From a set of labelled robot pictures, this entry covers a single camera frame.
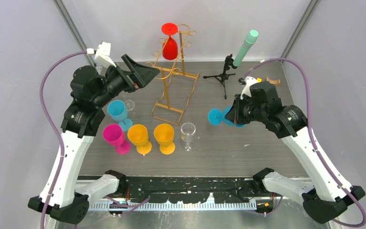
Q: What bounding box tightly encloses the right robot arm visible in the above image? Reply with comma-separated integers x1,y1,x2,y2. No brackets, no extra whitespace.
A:
225,77,366,224

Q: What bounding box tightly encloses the yellow wine glass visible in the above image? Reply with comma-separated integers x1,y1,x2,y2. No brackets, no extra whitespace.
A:
153,123,175,155
127,124,152,155

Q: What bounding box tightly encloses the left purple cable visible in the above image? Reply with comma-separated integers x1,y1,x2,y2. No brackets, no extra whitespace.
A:
39,51,89,229

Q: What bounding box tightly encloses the mint green microphone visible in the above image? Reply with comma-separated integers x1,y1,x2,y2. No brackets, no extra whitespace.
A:
232,30,259,68

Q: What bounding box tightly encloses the pink wine glass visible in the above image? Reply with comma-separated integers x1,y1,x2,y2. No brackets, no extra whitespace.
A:
102,124,131,155

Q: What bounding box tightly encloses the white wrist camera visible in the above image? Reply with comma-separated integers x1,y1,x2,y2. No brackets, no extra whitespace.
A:
86,42,117,68
238,76,259,100

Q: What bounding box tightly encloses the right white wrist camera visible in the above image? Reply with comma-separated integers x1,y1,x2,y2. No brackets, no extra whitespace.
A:
238,76,259,100

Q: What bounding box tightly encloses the gold wire glass rack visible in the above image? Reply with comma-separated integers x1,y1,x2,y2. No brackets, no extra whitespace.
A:
148,24,201,125

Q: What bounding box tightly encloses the black tripod stand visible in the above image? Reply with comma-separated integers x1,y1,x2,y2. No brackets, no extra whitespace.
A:
203,54,237,99

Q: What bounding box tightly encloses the wooden arch block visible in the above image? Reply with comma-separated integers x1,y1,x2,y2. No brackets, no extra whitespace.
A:
266,77,281,85

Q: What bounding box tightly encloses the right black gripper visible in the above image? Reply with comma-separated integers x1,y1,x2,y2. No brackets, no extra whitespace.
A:
225,94,266,125

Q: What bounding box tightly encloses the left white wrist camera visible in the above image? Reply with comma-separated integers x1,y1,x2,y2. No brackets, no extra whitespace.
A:
86,42,117,68

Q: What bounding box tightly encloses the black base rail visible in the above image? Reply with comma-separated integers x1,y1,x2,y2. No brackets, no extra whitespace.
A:
97,175,285,205

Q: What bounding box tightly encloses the red wine glass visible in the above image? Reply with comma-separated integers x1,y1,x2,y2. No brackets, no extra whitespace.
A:
161,22,178,60

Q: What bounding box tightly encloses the blue wine glass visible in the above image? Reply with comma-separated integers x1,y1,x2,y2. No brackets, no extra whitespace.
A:
208,106,244,127
107,100,133,132

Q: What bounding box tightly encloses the clear wine glass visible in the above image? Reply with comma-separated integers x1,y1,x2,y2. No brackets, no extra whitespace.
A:
181,122,196,151
124,100,135,112

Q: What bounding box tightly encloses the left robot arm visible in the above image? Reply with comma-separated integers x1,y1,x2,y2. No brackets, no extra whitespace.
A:
28,54,160,225

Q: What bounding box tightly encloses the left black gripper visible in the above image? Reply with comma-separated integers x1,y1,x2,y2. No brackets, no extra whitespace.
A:
93,54,159,108

